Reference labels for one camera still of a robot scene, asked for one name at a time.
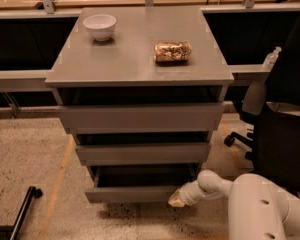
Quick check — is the grey bottom drawer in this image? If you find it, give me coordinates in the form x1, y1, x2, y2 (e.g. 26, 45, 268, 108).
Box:
85, 163, 200, 203

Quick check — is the grey drawer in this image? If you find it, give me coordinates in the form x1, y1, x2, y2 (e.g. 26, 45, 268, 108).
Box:
85, 163, 200, 203
76, 142, 211, 166
57, 103, 224, 134

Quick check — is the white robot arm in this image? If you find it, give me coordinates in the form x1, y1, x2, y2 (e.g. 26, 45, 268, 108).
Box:
168, 170, 300, 240

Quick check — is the grey middle drawer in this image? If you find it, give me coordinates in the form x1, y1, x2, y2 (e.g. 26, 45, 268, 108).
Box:
76, 142, 211, 166

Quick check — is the grey top drawer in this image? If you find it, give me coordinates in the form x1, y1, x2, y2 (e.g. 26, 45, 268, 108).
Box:
57, 103, 224, 134

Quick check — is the grey drawer cabinet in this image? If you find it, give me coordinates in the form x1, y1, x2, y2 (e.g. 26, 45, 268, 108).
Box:
44, 5, 235, 182

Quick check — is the black office chair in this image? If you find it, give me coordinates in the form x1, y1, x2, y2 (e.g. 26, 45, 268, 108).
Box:
224, 12, 300, 192

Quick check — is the clear plastic bottle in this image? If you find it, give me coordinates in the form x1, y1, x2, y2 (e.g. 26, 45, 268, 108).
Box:
262, 46, 282, 71

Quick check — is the black metal stand leg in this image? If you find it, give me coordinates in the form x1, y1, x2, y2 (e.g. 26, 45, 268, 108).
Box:
0, 186, 43, 240

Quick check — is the white ceramic bowl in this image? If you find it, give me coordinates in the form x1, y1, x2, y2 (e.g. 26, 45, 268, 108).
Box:
83, 14, 117, 41

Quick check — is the grey metal desk frame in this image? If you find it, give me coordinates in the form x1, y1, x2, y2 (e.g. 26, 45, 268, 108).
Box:
0, 0, 300, 110

